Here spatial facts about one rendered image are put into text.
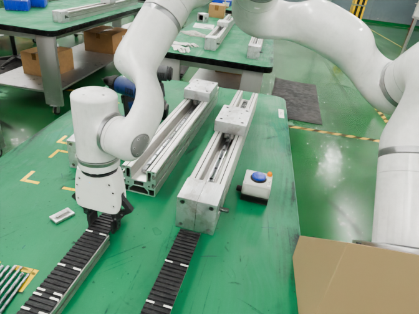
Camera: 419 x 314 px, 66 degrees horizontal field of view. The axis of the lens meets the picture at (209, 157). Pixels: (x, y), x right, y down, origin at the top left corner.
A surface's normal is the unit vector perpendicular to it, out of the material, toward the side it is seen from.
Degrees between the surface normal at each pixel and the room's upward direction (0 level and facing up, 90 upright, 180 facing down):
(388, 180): 74
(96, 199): 89
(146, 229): 0
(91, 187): 90
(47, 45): 90
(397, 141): 66
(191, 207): 90
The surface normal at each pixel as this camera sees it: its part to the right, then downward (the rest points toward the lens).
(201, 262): 0.11, -0.86
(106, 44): -0.11, 0.50
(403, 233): -0.56, -0.25
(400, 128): -0.77, -0.11
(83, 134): -0.37, 0.44
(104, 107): 0.60, 0.46
